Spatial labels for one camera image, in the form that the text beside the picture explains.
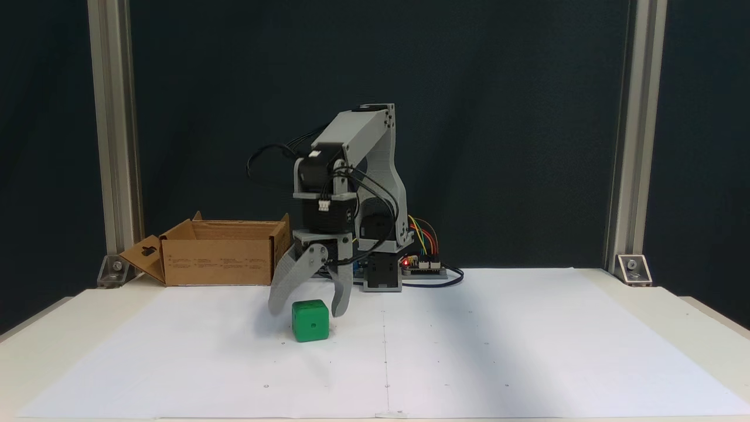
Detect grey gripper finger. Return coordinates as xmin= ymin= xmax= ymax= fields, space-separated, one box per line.
xmin=326 ymin=233 xmax=354 ymax=318

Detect circuit board with red LED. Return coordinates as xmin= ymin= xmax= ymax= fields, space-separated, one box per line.
xmin=401 ymin=254 xmax=449 ymax=280

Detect large white paper sheet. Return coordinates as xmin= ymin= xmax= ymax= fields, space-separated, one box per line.
xmin=16 ymin=267 xmax=750 ymax=420

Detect black cable on table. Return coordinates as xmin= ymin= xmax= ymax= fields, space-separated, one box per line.
xmin=352 ymin=266 xmax=465 ymax=288

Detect aluminium profile post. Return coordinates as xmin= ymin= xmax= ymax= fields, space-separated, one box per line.
xmin=603 ymin=0 xmax=669 ymax=276
xmin=87 ymin=0 xmax=145 ymax=276

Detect open brown cardboard box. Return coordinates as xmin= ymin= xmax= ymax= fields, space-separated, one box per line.
xmin=120 ymin=211 xmax=292 ymax=288

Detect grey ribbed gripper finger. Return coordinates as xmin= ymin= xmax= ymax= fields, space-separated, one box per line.
xmin=268 ymin=243 xmax=330 ymax=318

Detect green dice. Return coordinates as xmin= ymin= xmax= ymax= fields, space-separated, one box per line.
xmin=291 ymin=299 xmax=330 ymax=343

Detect coloured jumper wires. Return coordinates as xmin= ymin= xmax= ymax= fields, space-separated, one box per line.
xmin=408 ymin=215 xmax=441 ymax=262

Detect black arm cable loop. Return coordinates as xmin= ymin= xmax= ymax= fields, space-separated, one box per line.
xmin=246 ymin=124 xmax=329 ymax=183
xmin=332 ymin=166 xmax=400 ymax=266

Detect metal corner bracket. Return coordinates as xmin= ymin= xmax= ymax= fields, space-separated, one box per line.
xmin=616 ymin=253 xmax=653 ymax=287
xmin=96 ymin=253 xmax=137 ymax=289

